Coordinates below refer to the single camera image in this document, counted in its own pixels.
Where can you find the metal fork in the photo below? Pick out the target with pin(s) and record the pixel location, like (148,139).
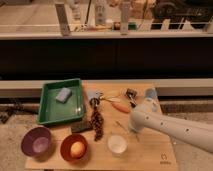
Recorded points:
(129,132)

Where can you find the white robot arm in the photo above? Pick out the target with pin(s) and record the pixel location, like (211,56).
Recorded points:
(146,114)

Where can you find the white small bowl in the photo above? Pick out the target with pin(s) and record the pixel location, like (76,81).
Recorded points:
(117,144)

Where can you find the orange bowl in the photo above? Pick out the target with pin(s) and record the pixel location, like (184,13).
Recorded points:
(66,147)

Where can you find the purple bowl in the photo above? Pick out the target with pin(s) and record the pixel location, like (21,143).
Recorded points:
(36,141)

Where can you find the yellow-white small utensil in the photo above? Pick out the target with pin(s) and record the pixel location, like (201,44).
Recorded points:
(113,99)

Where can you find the small dark metal clip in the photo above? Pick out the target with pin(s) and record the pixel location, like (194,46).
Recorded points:
(131,94)

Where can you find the orange carrot toy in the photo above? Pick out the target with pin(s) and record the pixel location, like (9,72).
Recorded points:
(121,108)

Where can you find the blue sponge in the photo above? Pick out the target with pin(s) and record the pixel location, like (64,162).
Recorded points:
(63,95)

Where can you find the dark rectangular block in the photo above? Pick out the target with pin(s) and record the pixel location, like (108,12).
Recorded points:
(82,126)

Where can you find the wooden board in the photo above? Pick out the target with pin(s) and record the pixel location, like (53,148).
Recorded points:
(154,152)

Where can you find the green plastic tray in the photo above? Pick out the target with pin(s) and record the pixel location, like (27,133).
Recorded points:
(54,112)

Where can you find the yellow egg-shaped ball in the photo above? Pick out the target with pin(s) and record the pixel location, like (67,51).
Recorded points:
(77,149)

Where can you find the brown braided rope toy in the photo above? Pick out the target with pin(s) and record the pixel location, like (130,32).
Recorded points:
(97,124)

